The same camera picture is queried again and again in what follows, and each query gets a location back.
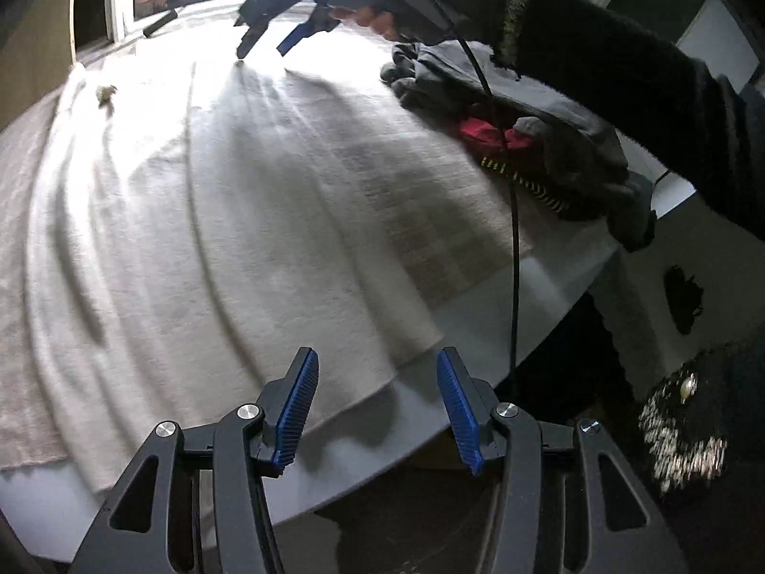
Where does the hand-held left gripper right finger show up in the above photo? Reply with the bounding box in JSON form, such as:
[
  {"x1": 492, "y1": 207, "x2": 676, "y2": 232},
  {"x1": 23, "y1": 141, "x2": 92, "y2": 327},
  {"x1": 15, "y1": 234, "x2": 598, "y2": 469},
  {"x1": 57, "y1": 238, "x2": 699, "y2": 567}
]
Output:
[{"x1": 436, "y1": 347, "x2": 688, "y2": 574}]

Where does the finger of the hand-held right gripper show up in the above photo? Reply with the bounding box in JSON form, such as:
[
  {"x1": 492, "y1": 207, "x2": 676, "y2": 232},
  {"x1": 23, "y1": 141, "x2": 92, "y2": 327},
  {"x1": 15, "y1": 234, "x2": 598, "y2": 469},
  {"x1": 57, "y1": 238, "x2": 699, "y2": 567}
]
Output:
[
  {"x1": 236, "y1": 22, "x2": 271, "y2": 62},
  {"x1": 276, "y1": 17, "x2": 336, "y2": 56}
]

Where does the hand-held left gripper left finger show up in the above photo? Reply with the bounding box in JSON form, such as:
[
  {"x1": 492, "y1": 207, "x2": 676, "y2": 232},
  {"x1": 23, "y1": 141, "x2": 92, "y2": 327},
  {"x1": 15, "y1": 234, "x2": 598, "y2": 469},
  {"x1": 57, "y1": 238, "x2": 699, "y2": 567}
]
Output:
[{"x1": 72, "y1": 347, "x2": 320, "y2": 574}]

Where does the large white cloth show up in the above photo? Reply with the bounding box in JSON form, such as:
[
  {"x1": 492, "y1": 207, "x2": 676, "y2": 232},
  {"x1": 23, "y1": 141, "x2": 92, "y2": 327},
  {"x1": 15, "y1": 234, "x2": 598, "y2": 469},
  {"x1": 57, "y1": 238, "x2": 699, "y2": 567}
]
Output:
[{"x1": 24, "y1": 54, "x2": 446, "y2": 491}]

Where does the person's right forearm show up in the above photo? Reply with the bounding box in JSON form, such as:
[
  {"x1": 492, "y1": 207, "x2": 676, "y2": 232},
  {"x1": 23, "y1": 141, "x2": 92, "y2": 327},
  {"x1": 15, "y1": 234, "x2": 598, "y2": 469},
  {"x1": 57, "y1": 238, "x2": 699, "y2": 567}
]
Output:
[{"x1": 382, "y1": 0, "x2": 765, "y2": 252}]

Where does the person's right hand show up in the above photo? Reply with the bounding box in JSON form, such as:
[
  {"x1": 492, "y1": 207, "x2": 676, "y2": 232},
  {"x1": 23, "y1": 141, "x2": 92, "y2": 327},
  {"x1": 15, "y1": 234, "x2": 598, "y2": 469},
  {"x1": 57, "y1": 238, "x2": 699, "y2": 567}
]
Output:
[{"x1": 328, "y1": 0, "x2": 407, "y2": 43}]

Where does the beige plaid blanket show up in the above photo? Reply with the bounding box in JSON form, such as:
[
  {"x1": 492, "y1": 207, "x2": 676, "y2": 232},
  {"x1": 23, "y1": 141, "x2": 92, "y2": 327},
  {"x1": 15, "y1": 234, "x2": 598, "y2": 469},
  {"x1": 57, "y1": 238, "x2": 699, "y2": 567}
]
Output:
[{"x1": 0, "y1": 6, "x2": 616, "y2": 473}]

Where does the red cloth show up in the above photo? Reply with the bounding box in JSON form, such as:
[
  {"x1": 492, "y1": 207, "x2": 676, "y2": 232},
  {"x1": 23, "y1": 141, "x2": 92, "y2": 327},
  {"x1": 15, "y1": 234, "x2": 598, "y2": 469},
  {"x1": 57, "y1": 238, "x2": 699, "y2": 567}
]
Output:
[{"x1": 459, "y1": 104, "x2": 536, "y2": 159}]

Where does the black yellow-striped cloth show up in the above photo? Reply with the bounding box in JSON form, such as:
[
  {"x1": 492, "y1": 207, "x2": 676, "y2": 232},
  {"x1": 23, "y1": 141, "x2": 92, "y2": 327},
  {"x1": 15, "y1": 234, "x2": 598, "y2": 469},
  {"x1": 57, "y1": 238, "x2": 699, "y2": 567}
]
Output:
[{"x1": 478, "y1": 152, "x2": 575, "y2": 219}]

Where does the grey garment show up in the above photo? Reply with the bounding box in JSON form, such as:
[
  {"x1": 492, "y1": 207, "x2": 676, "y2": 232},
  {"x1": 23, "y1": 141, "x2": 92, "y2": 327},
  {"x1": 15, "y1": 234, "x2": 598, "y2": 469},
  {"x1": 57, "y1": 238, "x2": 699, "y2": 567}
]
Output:
[{"x1": 379, "y1": 42, "x2": 658, "y2": 252}]

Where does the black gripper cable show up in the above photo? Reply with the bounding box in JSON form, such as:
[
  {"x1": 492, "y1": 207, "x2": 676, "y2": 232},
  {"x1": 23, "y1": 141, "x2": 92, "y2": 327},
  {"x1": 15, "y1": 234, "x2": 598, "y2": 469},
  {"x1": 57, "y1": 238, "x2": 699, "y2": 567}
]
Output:
[{"x1": 373, "y1": 0, "x2": 521, "y2": 396}]

